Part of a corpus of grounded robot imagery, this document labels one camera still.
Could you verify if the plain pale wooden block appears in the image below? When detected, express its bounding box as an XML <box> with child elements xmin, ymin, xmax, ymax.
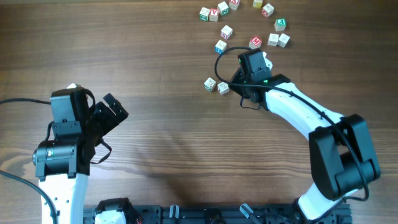
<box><xmin>217</xmin><ymin>82</ymin><xmax>229</xmax><ymax>95</ymax></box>

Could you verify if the green sided wooden block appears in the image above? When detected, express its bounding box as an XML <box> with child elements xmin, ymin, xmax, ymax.
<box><xmin>204</xmin><ymin>77</ymin><xmax>217</xmax><ymax>92</ymax></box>

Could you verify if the red M wooden block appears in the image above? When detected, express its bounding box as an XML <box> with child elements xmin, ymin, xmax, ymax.
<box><xmin>249</xmin><ymin>36</ymin><xmax>262</xmax><ymax>49</ymax></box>

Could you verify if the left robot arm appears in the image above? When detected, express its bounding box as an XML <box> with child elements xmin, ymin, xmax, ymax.
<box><xmin>32</xmin><ymin>85</ymin><xmax>128</xmax><ymax>223</ymax></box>

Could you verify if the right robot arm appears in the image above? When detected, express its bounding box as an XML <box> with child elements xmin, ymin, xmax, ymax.
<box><xmin>231</xmin><ymin>49</ymin><xmax>381</xmax><ymax>223</ymax></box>

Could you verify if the blue sided wooden block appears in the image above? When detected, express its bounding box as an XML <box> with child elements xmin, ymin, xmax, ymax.
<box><xmin>215</xmin><ymin>40</ymin><xmax>227</xmax><ymax>54</ymax></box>

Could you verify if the plain tilted wooden block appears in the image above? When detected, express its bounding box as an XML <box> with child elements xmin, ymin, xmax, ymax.
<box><xmin>277</xmin><ymin>34</ymin><xmax>290</xmax><ymax>48</ymax></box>

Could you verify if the red sided tilted block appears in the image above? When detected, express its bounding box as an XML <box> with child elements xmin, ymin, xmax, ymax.
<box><xmin>221</xmin><ymin>25</ymin><xmax>233</xmax><ymax>40</ymax></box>

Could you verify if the green E wooden block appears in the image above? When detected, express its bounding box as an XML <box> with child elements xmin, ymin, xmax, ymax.
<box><xmin>274</xmin><ymin>18</ymin><xmax>287</xmax><ymax>32</ymax></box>

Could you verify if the red sided wooden block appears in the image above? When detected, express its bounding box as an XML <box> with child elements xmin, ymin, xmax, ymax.
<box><xmin>262</xmin><ymin>3</ymin><xmax>274</xmax><ymax>17</ymax></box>

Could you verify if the red V wooden block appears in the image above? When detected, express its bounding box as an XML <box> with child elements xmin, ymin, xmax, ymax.
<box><xmin>209</xmin><ymin>8</ymin><xmax>219</xmax><ymax>22</ymax></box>

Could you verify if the green N wooden block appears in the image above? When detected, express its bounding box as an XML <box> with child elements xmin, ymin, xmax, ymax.
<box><xmin>218</xmin><ymin>1</ymin><xmax>229</xmax><ymax>16</ymax></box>

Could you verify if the yellow wooden block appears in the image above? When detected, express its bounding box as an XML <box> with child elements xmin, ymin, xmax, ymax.
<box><xmin>252</xmin><ymin>0</ymin><xmax>262</xmax><ymax>8</ymax></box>

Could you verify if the red X wooden block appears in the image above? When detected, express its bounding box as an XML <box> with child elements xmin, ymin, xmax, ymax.
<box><xmin>229</xmin><ymin>0</ymin><xmax>240</xmax><ymax>10</ymax></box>

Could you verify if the green letter wooden block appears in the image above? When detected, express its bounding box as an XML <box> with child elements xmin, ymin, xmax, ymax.
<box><xmin>199</xmin><ymin>7</ymin><xmax>210</xmax><ymax>21</ymax></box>

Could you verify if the black right camera cable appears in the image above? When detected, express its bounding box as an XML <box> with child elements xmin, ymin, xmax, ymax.
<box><xmin>214</xmin><ymin>46</ymin><xmax>370</xmax><ymax>220</ymax></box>

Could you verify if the black camera cable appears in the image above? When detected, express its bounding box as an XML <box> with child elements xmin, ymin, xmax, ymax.
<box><xmin>0</xmin><ymin>98</ymin><xmax>58</xmax><ymax>224</ymax></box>
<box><xmin>214</xmin><ymin>46</ymin><xmax>370</xmax><ymax>220</ymax></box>

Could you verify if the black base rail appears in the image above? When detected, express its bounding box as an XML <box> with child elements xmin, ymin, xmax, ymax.
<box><xmin>83</xmin><ymin>197</ymin><xmax>352</xmax><ymax>224</ymax></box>

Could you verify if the black left camera cable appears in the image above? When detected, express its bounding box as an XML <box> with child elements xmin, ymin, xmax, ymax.
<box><xmin>0</xmin><ymin>98</ymin><xmax>58</xmax><ymax>224</ymax></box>

